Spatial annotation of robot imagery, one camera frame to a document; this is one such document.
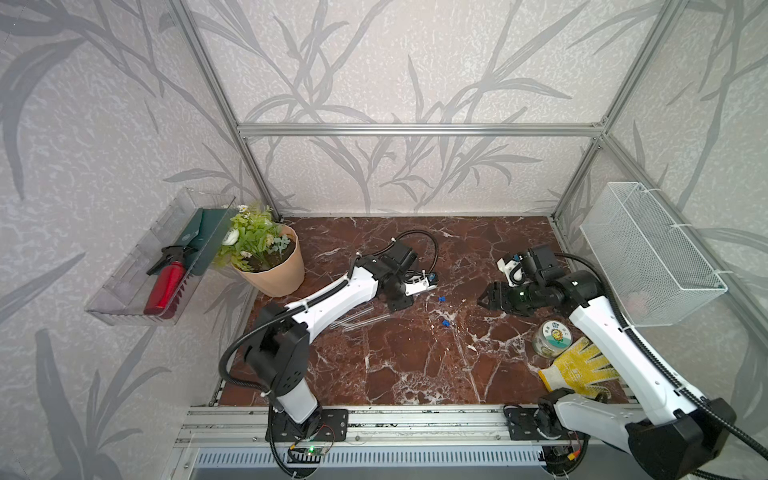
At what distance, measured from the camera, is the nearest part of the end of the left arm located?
0.61 meters

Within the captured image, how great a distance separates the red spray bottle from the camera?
0.57 metres

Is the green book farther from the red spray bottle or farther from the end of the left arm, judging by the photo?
the end of the left arm

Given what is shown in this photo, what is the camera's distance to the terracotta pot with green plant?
2.53 ft

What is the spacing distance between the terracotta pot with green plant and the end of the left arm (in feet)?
1.10

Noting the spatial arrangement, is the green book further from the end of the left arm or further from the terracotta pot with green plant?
the end of the left arm

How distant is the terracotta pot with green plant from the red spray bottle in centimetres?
8

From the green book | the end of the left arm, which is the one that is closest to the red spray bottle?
the green book

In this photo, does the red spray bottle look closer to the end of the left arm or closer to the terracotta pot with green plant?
the terracotta pot with green plant

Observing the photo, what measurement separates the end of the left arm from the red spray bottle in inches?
15.1
